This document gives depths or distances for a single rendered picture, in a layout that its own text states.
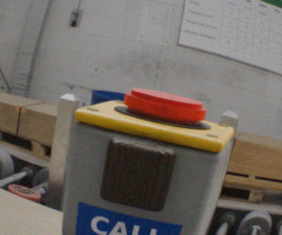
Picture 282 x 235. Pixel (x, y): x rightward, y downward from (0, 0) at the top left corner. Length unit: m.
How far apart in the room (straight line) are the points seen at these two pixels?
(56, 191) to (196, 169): 1.21
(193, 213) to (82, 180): 0.06
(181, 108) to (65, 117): 1.16
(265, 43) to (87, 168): 7.16
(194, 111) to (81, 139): 0.05
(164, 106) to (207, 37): 7.19
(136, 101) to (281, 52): 7.14
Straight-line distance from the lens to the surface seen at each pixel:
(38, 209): 1.36
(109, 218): 0.36
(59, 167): 1.53
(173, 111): 0.36
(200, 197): 0.35
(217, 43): 7.53
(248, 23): 7.51
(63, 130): 1.52
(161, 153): 0.34
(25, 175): 2.05
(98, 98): 5.99
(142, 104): 0.36
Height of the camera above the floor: 1.26
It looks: 6 degrees down
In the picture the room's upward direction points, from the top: 11 degrees clockwise
